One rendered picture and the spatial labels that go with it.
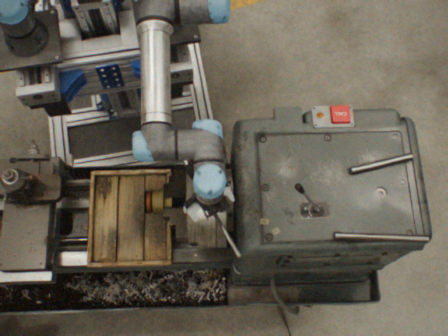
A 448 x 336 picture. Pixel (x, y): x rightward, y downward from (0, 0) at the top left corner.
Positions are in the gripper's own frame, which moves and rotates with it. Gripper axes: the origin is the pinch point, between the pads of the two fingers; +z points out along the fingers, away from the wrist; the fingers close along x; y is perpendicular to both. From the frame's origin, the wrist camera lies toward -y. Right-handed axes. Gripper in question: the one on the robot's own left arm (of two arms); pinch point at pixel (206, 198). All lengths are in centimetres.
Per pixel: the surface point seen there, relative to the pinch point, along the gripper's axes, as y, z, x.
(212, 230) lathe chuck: 8.1, 11.4, -2.4
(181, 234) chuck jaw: 3.9, 17.1, -11.4
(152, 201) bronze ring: -10.7, 18.2, -14.6
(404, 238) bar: 39, 1, 45
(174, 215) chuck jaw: -2.9, 18.8, -10.5
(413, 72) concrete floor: -30, 141, 156
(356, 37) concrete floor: -66, 143, 139
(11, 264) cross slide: -17, 31, -67
